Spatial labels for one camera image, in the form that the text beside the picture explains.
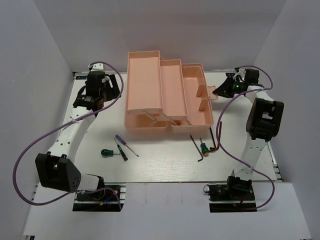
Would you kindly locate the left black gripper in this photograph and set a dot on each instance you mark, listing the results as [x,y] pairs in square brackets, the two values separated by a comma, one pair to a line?
[114,91]

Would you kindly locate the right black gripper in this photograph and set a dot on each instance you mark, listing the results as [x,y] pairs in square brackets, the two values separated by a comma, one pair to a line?
[221,90]

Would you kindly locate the pink plastic toolbox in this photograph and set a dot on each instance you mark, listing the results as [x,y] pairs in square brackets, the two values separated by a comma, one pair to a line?
[166,95]

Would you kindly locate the large brown hex key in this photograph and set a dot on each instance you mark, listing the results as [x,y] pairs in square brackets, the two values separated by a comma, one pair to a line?
[218,136]

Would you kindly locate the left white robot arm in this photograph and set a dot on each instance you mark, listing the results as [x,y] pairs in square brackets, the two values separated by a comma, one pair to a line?
[56,168]

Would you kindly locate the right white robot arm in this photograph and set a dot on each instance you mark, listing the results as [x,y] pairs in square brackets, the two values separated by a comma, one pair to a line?
[262,125]

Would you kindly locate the small brown hex key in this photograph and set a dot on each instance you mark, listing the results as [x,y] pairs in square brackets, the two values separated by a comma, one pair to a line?
[197,148]

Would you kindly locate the medium brown hex key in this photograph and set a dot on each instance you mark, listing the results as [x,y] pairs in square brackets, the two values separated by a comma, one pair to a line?
[214,147]

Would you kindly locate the green orange screwdriver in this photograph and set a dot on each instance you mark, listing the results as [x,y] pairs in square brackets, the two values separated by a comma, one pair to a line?
[204,149]

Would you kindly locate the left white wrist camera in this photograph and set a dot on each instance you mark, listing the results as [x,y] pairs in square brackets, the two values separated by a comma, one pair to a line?
[96,67]

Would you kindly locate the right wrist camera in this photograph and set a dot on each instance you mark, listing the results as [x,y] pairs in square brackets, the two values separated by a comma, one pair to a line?
[250,77]

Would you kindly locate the blue handled screwdriver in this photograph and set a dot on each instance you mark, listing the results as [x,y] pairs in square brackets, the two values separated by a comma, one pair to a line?
[121,140]

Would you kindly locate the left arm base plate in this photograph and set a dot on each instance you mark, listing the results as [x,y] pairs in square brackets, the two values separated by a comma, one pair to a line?
[103,201]

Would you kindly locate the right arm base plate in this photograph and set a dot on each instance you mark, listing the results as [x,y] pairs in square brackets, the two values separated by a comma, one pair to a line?
[221,201]

